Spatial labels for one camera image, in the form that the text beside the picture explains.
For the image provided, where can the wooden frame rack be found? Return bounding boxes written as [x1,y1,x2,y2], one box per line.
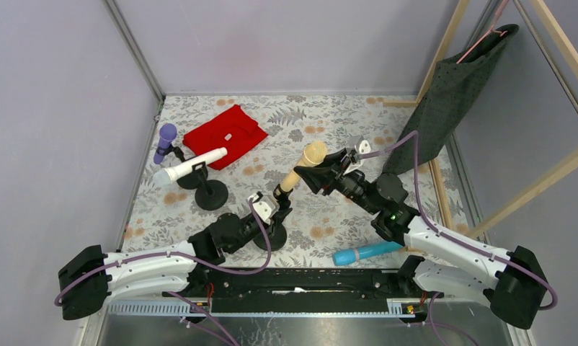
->
[383,1,578,238]

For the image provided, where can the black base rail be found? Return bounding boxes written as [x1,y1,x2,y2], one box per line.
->
[179,265,422,314]

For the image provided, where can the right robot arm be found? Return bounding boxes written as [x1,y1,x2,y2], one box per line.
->
[294,150,551,329]

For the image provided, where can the purple microphone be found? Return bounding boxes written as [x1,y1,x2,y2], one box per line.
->
[154,123,178,164]

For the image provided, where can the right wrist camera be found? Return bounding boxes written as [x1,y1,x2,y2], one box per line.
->
[347,136,372,171]

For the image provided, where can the cream yellow microphone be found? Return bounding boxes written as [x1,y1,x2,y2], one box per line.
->
[279,140,329,193]

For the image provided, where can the dark grey hanging cloth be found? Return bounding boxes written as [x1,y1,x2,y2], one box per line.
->
[399,24,520,166]

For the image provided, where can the floral table mat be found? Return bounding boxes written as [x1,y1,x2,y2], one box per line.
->
[123,95,412,267]

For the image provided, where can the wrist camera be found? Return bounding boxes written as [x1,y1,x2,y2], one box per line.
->
[347,136,372,171]
[247,192,280,224]

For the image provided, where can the pink clothes hanger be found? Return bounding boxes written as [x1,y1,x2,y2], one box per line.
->
[456,0,509,64]

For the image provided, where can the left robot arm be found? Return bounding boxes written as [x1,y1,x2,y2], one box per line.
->
[53,192,293,321]

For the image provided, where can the teal blue microphone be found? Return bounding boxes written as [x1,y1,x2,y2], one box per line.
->
[332,241,403,266]

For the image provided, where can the white microphone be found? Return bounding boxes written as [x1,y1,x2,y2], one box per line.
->
[153,147,228,186]

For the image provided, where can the black mic stand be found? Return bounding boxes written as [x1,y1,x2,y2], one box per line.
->
[192,162,228,211]
[153,145,201,190]
[249,185,291,252]

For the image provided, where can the red folded cloth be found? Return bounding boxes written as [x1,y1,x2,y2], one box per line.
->
[182,105,268,171]

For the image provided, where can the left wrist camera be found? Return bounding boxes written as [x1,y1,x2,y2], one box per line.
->
[247,192,280,224]

